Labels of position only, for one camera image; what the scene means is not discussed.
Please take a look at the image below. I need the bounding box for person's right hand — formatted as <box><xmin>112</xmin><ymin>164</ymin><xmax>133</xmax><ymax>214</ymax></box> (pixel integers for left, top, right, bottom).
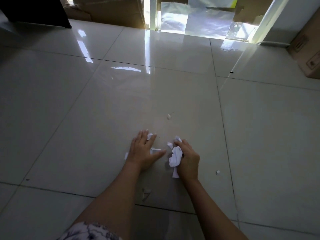
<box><xmin>173</xmin><ymin>138</ymin><xmax>201</xmax><ymax>183</ymax></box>

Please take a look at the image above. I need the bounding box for person's left hand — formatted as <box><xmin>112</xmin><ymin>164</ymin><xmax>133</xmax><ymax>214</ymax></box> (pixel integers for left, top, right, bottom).
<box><xmin>125</xmin><ymin>129</ymin><xmax>167</xmax><ymax>173</ymax></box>

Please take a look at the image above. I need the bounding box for pile of white paper scraps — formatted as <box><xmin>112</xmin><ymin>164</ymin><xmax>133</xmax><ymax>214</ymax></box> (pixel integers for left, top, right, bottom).
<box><xmin>124</xmin><ymin>113</ymin><xmax>221</xmax><ymax>202</ymax></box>

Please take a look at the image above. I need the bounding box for brown cardboard box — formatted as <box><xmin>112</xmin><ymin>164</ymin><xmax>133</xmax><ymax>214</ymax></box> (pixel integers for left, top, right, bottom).
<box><xmin>60</xmin><ymin>0</ymin><xmax>147</xmax><ymax>30</ymax></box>
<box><xmin>286</xmin><ymin>14</ymin><xmax>320</xmax><ymax>80</ymax></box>

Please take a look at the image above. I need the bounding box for person's left forearm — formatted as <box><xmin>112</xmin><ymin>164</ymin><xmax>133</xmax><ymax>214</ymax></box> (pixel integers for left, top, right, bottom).
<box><xmin>72</xmin><ymin>162</ymin><xmax>142</xmax><ymax>240</ymax></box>

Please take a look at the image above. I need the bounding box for person's right forearm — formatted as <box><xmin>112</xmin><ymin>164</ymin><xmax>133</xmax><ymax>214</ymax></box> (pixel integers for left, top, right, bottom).
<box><xmin>183</xmin><ymin>178</ymin><xmax>250</xmax><ymax>240</ymax></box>

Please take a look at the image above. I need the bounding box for flattened brown cardboard box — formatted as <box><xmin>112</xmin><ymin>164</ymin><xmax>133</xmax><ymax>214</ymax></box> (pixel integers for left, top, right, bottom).
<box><xmin>60</xmin><ymin>0</ymin><xmax>147</xmax><ymax>30</ymax></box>

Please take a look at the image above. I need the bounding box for black desk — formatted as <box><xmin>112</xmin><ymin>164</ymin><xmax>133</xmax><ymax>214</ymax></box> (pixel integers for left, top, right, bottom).
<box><xmin>0</xmin><ymin>0</ymin><xmax>73</xmax><ymax>29</ymax></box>

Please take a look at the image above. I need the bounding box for white door frame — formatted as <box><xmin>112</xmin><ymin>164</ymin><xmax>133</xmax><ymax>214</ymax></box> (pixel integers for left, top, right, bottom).
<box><xmin>247</xmin><ymin>0</ymin><xmax>292</xmax><ymax>45</ymax></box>
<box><xmin>143</xmin><ymin>0</ymin><xmax>162</xmax><ymax>31</ymax></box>

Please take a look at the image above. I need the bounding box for thick white cable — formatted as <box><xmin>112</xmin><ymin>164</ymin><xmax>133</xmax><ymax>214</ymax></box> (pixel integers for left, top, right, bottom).
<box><xmin>257</xmin><ymin>41</ymin><xmax>291</xmax><ymax>48</ymax></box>

